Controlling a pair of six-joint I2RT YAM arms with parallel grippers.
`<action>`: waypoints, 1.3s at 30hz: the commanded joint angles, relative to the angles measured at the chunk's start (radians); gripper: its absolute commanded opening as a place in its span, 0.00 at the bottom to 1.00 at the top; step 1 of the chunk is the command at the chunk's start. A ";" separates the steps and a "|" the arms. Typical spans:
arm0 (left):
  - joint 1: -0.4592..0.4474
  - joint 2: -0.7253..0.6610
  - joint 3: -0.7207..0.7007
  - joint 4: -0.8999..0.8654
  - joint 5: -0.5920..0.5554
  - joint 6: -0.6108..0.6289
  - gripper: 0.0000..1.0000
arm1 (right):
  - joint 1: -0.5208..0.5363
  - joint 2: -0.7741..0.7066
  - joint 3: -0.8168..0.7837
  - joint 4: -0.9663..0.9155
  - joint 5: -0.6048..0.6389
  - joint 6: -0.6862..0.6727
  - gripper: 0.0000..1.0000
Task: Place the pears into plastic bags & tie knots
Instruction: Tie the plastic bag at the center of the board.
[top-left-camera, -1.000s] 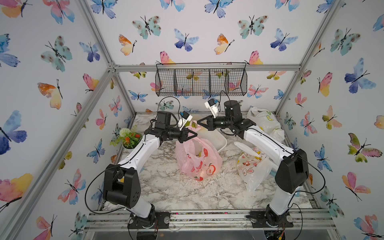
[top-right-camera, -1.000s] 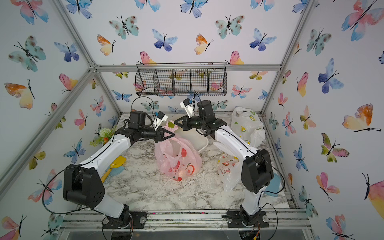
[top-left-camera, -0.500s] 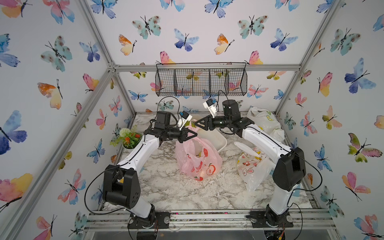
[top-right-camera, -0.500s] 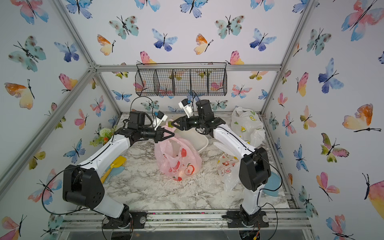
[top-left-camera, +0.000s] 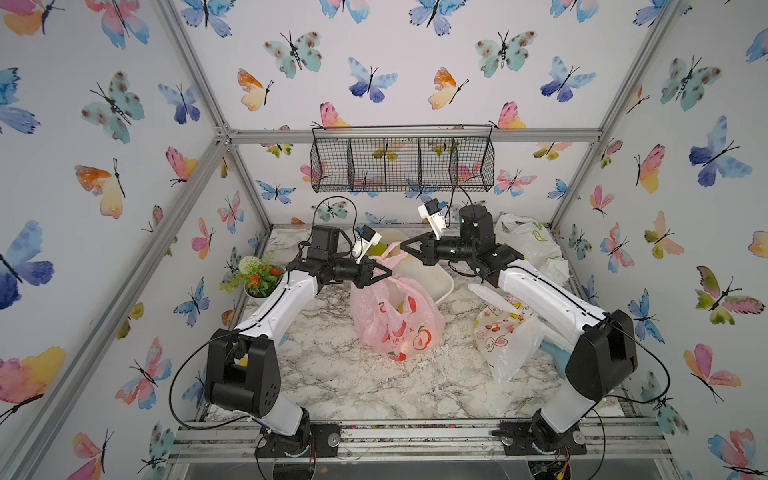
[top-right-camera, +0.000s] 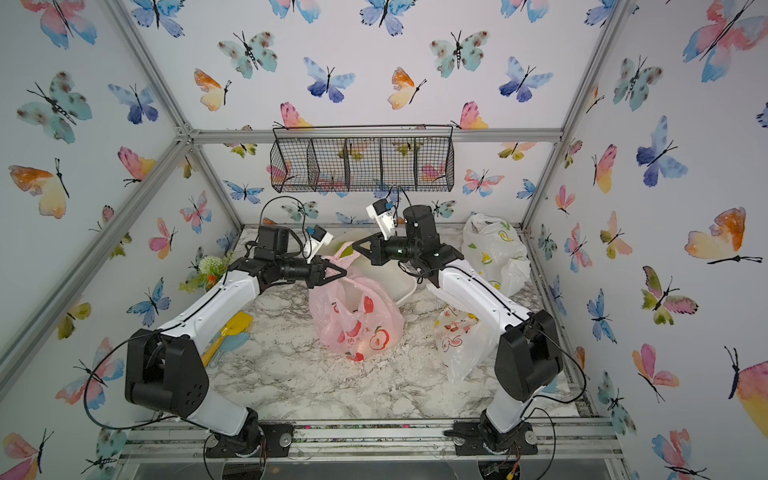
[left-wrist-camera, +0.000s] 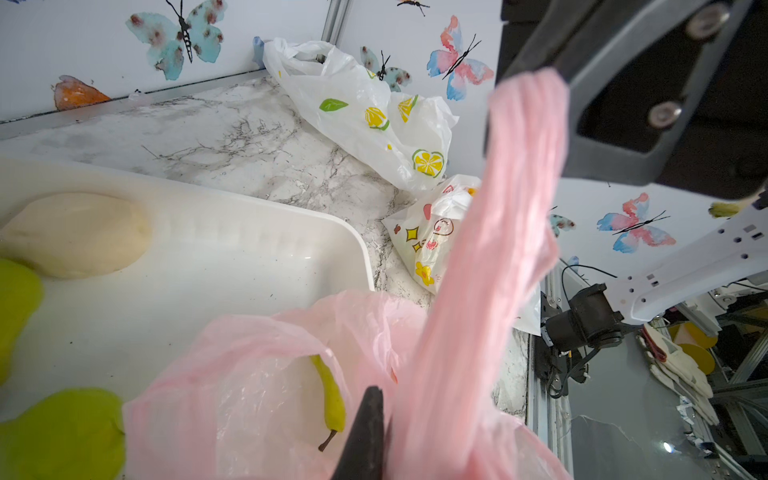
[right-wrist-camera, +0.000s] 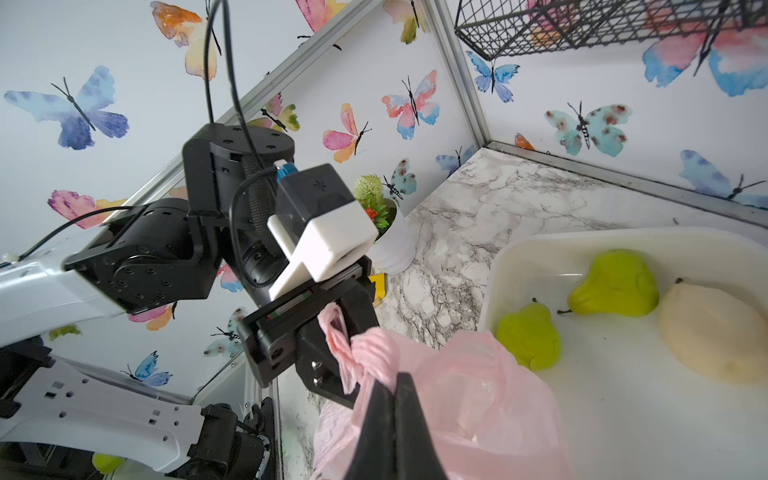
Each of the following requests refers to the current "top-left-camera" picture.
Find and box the white rectangular tray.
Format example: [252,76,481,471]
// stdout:
[376,228,455,304]

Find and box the aluminium front rail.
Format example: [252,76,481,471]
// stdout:
[170,417,672,464]

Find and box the black wire wall basket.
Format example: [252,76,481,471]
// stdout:
[309,124,496,193]

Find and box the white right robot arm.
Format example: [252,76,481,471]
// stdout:
[400,200,638,452]

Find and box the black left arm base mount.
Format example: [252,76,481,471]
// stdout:
[255,408,341,459]

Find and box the clear white plastic bag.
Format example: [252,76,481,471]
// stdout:
[468,283,573,383]

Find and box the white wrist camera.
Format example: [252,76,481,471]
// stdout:
[351,225,381,263]
[417,199,447,240]

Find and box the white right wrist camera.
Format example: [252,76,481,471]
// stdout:
[417,199,447,240]

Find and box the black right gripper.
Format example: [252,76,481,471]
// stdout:
[401,229,480,268]

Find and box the green pear top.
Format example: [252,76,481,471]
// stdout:
[367,243,389,257]

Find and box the potted flower plant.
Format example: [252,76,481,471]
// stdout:
[219,256,285,298]

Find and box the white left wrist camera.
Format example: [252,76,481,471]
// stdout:
[351,225,381,263]

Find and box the pink plastic bag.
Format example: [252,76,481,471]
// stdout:
[349,242,446,362]

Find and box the light blue dustpan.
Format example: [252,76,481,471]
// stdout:
[540,341,570,378]

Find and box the lemon print plastic bag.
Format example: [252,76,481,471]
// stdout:
[494,213,570,286]

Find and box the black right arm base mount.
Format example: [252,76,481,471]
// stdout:
[490,412,587,456]

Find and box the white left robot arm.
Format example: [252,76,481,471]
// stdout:
[204,226,392,456]

